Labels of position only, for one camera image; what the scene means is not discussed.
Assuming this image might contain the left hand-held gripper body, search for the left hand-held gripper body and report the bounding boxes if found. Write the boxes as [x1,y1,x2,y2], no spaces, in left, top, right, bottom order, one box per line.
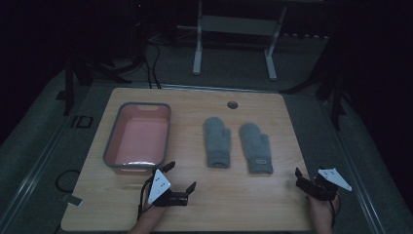
[147,169,189,208]

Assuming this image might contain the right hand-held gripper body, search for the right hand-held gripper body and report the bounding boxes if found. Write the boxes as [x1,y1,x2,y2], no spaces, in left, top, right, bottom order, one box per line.
[303,168,353,202]

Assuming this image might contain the person's right hand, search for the person's right hand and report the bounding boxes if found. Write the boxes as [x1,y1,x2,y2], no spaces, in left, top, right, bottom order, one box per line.
[308,195,340,223]

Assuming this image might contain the person's left hand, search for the person's left hand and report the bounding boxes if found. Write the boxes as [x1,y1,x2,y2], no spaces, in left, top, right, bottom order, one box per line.
[139,198,169,222]

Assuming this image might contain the pink basin with grey rim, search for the pink basin with grey rim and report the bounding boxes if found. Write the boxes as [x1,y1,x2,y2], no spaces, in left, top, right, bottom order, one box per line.
[102,101,172,176]

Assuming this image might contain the grey mitten with cuff label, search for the grey mitten with cuff label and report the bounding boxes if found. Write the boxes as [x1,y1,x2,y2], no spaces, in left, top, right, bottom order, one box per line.
[239,122,275,176]

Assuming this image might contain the plain grey mitten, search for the plain grey mitten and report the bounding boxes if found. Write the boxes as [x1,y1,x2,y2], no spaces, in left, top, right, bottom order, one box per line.
[203,116,233,170]

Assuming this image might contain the grey tape piece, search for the grey tape piece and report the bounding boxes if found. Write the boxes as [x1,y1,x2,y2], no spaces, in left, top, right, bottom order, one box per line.
[66,194,84,208]

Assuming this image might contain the black metal stand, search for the black metal stand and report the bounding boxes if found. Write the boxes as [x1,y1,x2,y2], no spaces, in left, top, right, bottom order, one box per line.
[281,42,350,132]
[61,53,132,117]

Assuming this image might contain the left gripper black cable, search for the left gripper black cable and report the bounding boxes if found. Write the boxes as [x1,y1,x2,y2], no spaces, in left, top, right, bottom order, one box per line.
[137,176,154,220]

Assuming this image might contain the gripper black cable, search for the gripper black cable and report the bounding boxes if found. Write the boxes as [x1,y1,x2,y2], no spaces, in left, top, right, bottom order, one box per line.
[137,176,154,220]
[328,191,342,228]

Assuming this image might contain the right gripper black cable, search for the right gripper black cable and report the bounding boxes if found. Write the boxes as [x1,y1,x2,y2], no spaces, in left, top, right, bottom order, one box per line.
[328,191,342,228]

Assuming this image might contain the black hanging cables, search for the black hanging cables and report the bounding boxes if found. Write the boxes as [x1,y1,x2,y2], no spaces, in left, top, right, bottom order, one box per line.
[142,40,163,90]

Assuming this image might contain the black coiled floor cable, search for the black coiled floor cable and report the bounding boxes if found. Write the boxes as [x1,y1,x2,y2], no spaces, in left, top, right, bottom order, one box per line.
[55,169,81,193]

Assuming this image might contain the white metal table frame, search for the white metal table frame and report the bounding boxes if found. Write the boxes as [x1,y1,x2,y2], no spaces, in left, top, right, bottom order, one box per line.
[192,0,289,82]

